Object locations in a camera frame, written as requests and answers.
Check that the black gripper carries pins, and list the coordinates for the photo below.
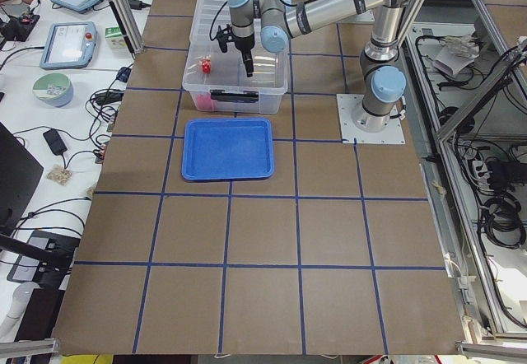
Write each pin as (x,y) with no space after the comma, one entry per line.
(244,44)

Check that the clear plastic storage box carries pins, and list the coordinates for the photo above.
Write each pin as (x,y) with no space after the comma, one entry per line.
(227,88)

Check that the red block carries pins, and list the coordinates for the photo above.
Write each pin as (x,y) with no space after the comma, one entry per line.
(206,66)

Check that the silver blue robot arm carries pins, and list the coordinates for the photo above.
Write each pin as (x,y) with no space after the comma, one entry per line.
(281,21)

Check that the blue plastic tray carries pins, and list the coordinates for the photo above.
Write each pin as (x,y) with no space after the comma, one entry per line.
(228,149)

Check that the green white small carton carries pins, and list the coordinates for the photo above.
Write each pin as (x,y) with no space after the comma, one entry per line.
(114,38)

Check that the near teach pendant tablet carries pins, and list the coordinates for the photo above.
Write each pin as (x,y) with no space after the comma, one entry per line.
(69,45)

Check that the round green white tin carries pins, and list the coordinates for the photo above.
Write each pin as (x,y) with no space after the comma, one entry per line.
(54,89)

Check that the black power adapter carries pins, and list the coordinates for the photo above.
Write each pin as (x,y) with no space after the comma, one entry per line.
(55,142)

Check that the white papers pile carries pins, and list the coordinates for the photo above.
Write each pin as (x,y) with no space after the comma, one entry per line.
(457,53)

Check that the small snack bag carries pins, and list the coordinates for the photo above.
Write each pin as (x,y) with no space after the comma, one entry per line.
(59,175)

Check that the black monitor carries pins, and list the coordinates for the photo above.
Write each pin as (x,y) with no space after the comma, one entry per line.
(20,176)

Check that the white power strip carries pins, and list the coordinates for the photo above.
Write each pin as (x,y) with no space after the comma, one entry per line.
(479,171)

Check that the white cylinder speaker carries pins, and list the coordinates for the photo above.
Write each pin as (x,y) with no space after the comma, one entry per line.
(20,300)

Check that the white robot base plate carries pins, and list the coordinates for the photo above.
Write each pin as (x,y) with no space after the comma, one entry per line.
(395,131)

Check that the aluminium frame post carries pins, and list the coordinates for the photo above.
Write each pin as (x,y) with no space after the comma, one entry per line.
(128,26)

